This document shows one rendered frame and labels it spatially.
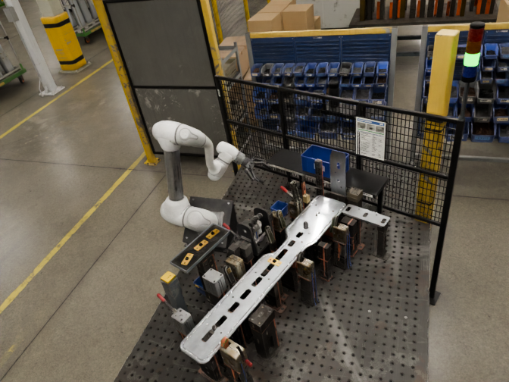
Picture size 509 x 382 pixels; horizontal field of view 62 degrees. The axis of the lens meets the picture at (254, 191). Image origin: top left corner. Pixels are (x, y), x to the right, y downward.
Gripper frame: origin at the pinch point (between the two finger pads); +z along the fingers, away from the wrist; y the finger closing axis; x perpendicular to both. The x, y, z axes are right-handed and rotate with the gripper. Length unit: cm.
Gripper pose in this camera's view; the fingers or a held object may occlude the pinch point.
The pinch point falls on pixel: (266, 174)
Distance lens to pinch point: 316.1
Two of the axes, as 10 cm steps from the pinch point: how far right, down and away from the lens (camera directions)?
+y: -4.1, 7.6, -5.0
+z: 8.4, 5.3, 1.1
